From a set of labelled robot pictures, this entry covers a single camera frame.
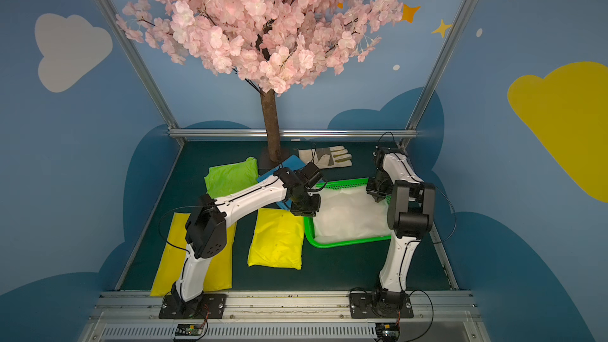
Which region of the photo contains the green plastic basket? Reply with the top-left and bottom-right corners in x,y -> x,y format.
304,178 -> 392,249

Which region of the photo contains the white raincoat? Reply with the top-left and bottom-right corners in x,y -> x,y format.
312,186 -> 391,245

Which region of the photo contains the large yellow raincoat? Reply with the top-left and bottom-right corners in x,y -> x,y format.
150,212 -> 237,297

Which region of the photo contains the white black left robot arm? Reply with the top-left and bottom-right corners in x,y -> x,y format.
166,162 -> 323,312

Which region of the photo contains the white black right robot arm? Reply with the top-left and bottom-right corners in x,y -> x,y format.
366,147 -> 436,317

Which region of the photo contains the blue folded raincoat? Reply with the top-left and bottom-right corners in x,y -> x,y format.
256,154 -> 307,212

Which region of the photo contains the small neon yellow folded raincoat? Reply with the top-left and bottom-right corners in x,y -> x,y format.
247,208 -> 305,270

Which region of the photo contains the lime green folded raincoat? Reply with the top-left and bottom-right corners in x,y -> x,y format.
204,157 -> 258,198

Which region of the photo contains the grey white work glove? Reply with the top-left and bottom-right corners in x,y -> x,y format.
298,146 -> 352,169

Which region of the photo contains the right circuit board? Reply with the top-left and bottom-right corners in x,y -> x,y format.
375,323 -> 401,342

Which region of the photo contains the circuit board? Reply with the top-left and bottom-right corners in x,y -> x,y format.
173,324 -> 205,341
375,323 -> 401,342

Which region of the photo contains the pink cherry blossom tree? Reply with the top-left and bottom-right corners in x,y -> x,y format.
116,0 -> 405,162

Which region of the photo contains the left circuit board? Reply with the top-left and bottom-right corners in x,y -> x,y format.
173,324 -> 205,341

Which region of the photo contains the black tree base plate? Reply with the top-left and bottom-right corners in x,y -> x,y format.
257,147 -> 291,173

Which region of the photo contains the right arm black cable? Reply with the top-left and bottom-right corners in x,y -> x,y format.
429,184 -> 458,245

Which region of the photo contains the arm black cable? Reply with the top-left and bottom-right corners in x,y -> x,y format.
429,184 -> 458,245
157,205 -> 210,253

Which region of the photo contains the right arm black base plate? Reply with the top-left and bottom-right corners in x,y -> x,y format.
348,292 -> 414,319

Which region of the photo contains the rear aluminium frame bar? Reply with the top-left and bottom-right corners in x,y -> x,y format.
168,128 -> 417,139

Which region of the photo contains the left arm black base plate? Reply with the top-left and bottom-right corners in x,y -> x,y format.
158,294 -> 227,320

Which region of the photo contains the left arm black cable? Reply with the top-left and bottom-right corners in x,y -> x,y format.
157,205 -> 210,253

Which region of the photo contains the aluminium rail at front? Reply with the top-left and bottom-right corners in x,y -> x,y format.
79,290 -> 490,341

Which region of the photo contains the right aluminium frame post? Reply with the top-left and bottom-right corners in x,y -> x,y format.
405,0 -> 479,134

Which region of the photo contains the aluminium frame post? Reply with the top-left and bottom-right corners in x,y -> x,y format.
405,0 -> 479,134
93,0 -> 179,129

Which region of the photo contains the left aluminium frame post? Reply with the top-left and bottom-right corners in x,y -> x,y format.
93,0 -> 179,129

